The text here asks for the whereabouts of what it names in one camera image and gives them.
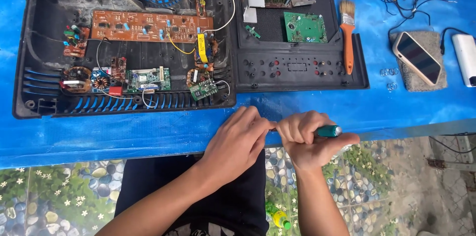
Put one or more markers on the person's right fingers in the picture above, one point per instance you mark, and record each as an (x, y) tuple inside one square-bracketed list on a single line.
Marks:
[(297, 126)]

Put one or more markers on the blue board with copper coil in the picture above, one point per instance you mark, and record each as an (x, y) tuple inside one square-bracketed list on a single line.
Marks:
[(100, 81)]

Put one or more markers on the black plastic case cover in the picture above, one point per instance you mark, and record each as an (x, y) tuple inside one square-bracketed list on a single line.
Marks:
[(297, 79)]

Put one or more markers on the black plastic case base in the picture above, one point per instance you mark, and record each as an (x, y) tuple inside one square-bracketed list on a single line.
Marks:
[(48, 42)]

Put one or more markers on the small green module board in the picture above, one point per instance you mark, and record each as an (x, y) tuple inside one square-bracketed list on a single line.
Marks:
[(202, 90)]

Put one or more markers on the smartphone in beige case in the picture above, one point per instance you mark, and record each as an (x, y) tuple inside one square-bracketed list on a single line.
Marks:
[(418, 59)]

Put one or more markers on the square green circuit board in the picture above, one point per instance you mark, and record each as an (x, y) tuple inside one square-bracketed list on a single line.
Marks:
[(305, 27)]

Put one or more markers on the person's black shorts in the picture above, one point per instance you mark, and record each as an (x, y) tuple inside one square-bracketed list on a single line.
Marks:
[(238, 206)]

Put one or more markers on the person's left hand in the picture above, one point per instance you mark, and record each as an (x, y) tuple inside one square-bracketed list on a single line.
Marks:
[(230, 146)]

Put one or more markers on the small brown board white part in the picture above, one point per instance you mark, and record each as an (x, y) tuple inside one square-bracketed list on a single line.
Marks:
[(195, 76)]

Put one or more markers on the small board with green capacitors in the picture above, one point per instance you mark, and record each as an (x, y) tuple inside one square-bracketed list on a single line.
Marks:
[(76, 40)]

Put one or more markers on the blue plastic tarp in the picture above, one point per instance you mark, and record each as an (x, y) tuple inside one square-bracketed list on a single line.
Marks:
[(111, 135)]

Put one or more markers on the metal spring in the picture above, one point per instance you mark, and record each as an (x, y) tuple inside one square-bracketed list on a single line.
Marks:
[(391, 86), (389, 72)]

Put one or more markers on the long brown circuit board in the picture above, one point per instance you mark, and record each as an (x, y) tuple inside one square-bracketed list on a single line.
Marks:
[(148, 25)]

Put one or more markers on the small dark red board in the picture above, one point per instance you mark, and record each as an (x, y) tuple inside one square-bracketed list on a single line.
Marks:
[(118, 68)]

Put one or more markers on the green yellow plastic bottle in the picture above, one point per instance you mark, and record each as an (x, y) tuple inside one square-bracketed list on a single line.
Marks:
[(279, 217)]

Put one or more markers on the person's right hand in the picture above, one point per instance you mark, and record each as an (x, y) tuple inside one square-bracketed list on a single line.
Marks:
[(305, 146)]

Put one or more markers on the board with yellow transformer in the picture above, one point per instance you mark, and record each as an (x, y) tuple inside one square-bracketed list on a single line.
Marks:
[(202, 48)]

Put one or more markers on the tiny green strip board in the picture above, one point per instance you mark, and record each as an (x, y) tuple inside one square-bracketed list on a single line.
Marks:
[(253, 32)]

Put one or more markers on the green board with white connector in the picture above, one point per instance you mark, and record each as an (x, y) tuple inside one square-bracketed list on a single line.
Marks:
[(148, 79)]

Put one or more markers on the white power bank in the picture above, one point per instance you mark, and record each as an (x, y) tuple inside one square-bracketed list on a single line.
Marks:
[(465, 59)]

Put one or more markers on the round brown power board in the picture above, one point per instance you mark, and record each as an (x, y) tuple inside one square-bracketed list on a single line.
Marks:
[(76, 79)]

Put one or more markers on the person's left fingers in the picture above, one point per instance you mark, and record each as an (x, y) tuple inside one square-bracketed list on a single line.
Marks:
[(253, 120)]

